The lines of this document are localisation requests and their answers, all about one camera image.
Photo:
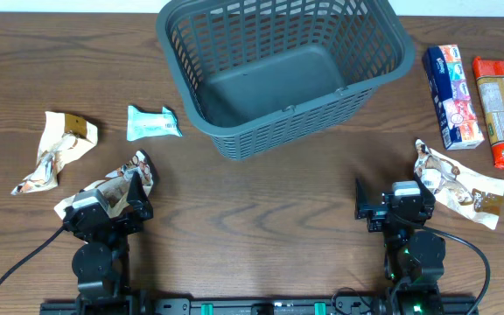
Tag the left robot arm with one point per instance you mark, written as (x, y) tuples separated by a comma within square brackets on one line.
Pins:
[(102, 264)]

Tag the beige snack bag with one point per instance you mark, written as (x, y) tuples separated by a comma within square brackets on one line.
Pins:
[(475, 196), (65, 138)]

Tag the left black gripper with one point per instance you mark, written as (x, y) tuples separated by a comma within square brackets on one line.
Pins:
[(141, 207)]

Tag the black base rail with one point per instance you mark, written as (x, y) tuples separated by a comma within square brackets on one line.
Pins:
[(184, 306)]

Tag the orange pasta packet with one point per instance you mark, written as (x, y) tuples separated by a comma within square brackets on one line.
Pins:
[(489, 75)]

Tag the crumpled beige bag under arm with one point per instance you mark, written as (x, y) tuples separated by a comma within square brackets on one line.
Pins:
[(116, 184)]

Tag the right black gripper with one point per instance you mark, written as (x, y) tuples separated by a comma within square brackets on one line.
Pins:
[(388, 213)]

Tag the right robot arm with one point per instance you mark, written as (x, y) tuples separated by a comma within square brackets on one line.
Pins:
[(414, 258)]

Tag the teal snack packet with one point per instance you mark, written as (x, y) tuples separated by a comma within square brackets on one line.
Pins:
[(143, 124)]

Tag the tissue multipack box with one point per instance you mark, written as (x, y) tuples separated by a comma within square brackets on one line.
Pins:
[(456, 116)]

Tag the grey plastic basket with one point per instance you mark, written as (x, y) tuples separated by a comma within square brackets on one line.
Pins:
[(256, 74)]

